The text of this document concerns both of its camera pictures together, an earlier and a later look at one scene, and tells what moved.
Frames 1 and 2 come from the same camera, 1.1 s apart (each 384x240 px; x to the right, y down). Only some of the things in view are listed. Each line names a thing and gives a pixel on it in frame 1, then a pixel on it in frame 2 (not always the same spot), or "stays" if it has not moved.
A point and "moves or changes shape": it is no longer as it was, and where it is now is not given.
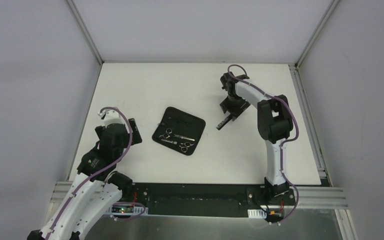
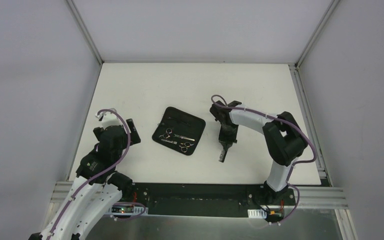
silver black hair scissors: [183, 146] stays
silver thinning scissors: [169, 131] stays
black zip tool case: [179, 130] stays
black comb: [224, 122] moves or changes shape
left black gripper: [134, 131] stays
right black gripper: [231, 108] → [226, 142]
